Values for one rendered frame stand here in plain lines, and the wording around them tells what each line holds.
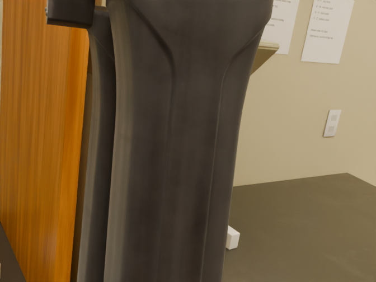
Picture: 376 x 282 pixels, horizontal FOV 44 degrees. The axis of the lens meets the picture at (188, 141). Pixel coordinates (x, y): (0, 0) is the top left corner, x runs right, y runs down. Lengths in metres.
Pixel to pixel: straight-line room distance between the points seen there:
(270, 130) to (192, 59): 1.58
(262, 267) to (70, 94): 0.72
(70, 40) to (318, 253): 0.94
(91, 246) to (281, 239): 1.13
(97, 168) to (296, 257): 1.09
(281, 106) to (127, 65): 1.58
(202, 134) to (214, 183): 0.02
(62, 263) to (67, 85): 0.32
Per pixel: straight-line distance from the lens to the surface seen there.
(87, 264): 0.31
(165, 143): 0.18
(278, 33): 1.65
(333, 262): 1.36
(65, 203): 0.81
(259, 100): 1.67
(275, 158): 1.82
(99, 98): 0.26
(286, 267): 1.27
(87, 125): 0.89
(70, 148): 0.77
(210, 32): 0.18
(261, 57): 0.92
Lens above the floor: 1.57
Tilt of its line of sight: 18 degrees down
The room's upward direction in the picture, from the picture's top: 9 degrees clockwise
